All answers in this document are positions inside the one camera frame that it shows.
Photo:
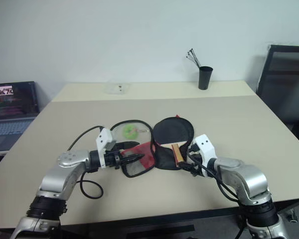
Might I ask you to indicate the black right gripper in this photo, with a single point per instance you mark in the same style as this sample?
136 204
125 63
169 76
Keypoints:
195 159

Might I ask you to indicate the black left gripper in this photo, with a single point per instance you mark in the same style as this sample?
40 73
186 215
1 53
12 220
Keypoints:
112 159

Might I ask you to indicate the black red mesh paddle case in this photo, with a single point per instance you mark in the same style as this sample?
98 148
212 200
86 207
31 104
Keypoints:
139 154

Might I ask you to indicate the black table tennis paddle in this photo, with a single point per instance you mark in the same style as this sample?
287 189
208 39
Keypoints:
173 130

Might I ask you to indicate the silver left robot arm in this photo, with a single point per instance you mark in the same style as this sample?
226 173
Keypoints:
64 174

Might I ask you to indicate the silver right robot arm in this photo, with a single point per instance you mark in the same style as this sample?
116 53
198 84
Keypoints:
249 179

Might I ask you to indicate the clear plastic tray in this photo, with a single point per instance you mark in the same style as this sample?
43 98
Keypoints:
117 88

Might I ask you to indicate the black plastic cup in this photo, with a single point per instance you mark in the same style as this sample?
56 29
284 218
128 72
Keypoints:
205 77

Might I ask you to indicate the black office chair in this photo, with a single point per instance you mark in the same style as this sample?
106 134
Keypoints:
284 82

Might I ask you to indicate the open laptop computer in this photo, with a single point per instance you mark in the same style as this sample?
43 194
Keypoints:
11 107

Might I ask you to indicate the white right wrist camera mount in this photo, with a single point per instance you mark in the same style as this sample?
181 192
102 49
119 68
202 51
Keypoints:
206 147

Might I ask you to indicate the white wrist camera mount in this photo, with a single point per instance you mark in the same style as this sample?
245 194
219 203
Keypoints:
206 147
104 136

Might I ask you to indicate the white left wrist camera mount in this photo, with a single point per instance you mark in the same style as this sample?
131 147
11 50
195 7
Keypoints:
104 136

